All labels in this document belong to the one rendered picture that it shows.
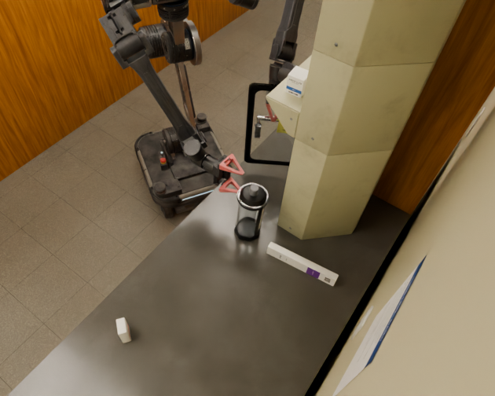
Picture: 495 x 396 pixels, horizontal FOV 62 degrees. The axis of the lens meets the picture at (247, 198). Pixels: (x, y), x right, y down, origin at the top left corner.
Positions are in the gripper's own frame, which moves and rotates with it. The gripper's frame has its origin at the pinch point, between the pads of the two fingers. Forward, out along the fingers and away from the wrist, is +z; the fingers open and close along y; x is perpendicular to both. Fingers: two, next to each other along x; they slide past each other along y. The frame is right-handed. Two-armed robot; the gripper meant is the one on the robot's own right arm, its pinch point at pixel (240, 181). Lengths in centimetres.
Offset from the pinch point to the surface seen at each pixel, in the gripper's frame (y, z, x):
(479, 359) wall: 85, 55, -61
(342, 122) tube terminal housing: 34.2, 24.4, 9.4
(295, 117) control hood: 29.2, 11.1, 8.3
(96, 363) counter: -27, -4, -67
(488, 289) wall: 83, 55, -55
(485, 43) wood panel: 49, 44, 45
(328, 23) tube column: 59, 15, 8
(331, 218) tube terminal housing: -12.1, 29.8, 15.6
